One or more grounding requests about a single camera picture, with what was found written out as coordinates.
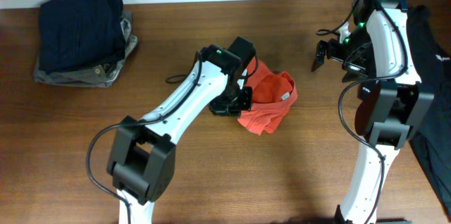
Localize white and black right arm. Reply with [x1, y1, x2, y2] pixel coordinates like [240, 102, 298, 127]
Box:
[311, 0, 434, 223]

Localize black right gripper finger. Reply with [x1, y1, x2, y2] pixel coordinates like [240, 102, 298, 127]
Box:
[342, 72, 366, 83]
[311, 40, 328, 72]

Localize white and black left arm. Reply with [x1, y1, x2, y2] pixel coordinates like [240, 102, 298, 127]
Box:
[106, 37, 257, 223]

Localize folded grey garment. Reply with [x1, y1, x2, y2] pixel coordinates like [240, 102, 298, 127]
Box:
[33, 11, 138, 88]

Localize orange t-shirt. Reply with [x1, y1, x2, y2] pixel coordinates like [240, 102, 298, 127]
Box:
[237, 58, 298, 135]

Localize folded navy blue garment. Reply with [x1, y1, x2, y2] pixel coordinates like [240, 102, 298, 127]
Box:
[38, 0, 126, 73]

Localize black t-shirt with white logo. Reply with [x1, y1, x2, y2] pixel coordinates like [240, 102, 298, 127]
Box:
[407, 5, 450, 216]

